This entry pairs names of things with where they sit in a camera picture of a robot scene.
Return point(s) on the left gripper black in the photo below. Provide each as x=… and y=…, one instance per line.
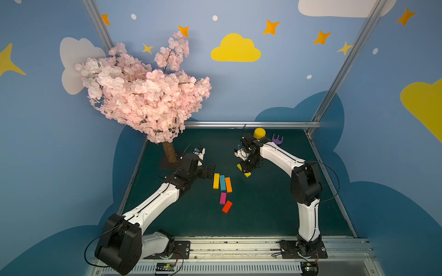
x=204, y=171

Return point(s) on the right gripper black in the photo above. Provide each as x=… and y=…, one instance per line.
x=250, y=163

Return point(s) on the long yellow block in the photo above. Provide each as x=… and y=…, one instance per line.
x=216, y=182

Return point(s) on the teal block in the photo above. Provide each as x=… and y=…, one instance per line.
x=222, y=182

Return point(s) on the short yellow block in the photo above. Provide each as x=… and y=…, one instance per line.
x=246, y=174

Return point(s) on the orange block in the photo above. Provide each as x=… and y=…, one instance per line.
x=228, y=185

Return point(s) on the magenta block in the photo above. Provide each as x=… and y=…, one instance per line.
x=223, y=198

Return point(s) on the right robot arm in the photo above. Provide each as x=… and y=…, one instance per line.
x=306, y=187

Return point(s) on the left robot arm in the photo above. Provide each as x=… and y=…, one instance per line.
x=123, y=243

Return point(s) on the yellow cylindrical bottle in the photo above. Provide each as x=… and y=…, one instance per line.
x=259, y=133

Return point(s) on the purple pink toy fork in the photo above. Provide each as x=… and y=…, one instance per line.
x=278, y=140

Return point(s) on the red block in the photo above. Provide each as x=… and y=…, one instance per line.
x=227, y=206

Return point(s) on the pink cherry blossom tree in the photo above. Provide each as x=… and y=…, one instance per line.
x=156, y=102

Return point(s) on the left circuit board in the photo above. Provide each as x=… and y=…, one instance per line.
x=164, y=268

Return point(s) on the circuit board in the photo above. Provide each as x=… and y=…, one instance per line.
x=164, y=268
x=309, y=269

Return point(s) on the right circuit board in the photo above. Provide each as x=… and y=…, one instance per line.
x=309, y=269

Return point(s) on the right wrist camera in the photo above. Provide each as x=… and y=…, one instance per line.
x=240, y=153

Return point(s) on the aluminium frame rail back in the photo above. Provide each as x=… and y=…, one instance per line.
x=250, y=124

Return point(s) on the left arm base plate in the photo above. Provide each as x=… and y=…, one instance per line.
x=175, y=249

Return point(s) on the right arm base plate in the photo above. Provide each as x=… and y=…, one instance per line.
x=293, y=249

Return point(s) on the aluminium front rail bed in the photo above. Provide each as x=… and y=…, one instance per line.
x=261, y=256

